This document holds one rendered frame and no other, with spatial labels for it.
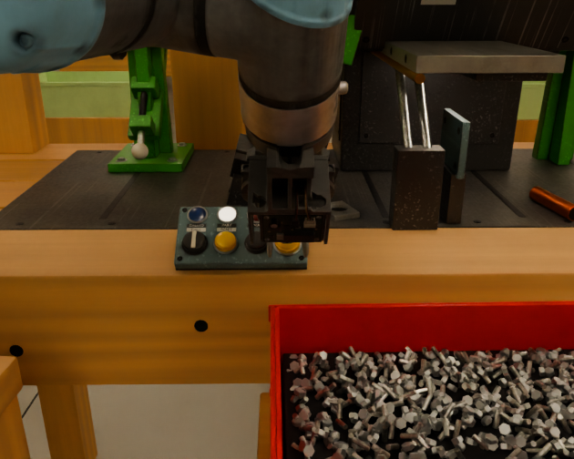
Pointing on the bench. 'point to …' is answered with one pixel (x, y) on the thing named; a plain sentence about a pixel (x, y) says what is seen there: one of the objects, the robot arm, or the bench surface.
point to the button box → (204, 261)
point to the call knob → (194, 241)
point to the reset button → (225, 241)
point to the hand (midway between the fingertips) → (287, 229)
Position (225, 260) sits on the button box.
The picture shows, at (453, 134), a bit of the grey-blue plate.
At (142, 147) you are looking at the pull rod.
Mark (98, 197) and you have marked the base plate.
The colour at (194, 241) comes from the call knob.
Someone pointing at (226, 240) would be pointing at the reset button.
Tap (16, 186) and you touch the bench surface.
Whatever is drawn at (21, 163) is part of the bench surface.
